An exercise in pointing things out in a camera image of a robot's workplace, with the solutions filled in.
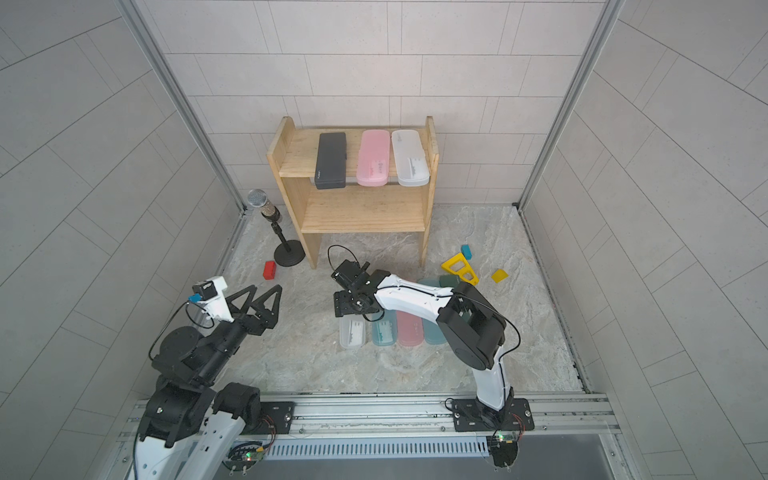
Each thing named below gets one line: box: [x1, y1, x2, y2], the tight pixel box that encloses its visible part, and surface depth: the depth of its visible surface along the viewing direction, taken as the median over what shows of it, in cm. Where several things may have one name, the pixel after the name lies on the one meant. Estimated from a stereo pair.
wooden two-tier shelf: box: [267, 116, 439, 270], surface depth 76 cm
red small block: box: [262, 260, 277, 281], surface depth 98 cm
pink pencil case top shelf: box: [356, 129, 390, 187], surface depth 71 cm
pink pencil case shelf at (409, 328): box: [396, 310, 424, 346], surface depth 86 cm
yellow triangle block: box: [441, 252, 479, 285], surface depth 101 cm
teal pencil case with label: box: [371, 309, 398, 346], surface depth 85 cm
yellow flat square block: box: [490, 269, 509, 283], surface depth 98 cm
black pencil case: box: [314, 132, 347, 190], surface depth 70 cm
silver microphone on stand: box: [247, 189, 306, 267], surface depth 101 cm
